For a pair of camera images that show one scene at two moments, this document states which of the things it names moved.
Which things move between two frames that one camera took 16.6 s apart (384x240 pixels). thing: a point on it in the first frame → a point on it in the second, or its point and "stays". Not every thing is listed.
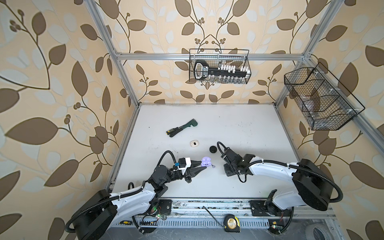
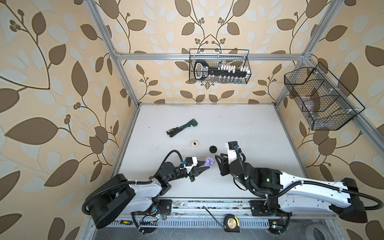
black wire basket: x=324 y=105 stays
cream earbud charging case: x=194 y=143 stays
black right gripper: x=227 y=172 → x=224 y=163
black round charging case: x=213 y=149 stays
